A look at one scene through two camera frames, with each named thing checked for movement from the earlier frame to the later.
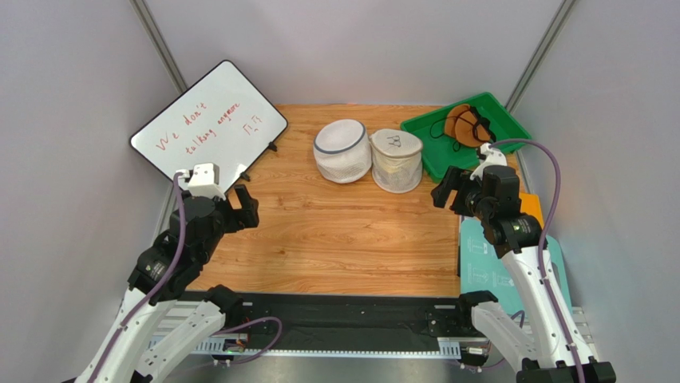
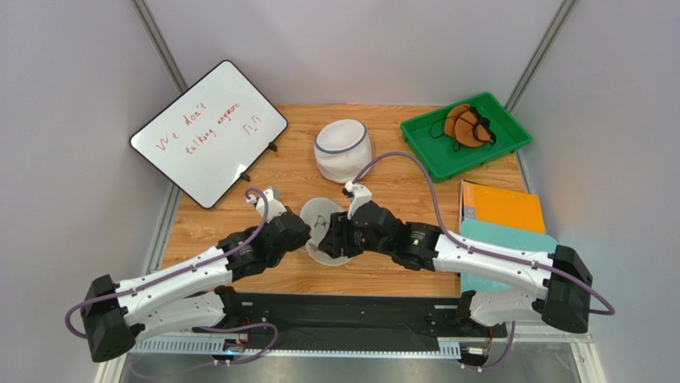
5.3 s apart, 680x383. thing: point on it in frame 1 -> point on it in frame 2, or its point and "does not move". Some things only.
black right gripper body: x=456 y=190 -> x=331 y=240
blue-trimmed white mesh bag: x=342 y=151 does not move
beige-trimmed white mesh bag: x=397 y=160 -> x=316 y=214
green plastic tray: x=434 y=150 does not move
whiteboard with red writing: x=224 y=119 does not move
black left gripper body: x=229 y=219 -> x=301 y=242
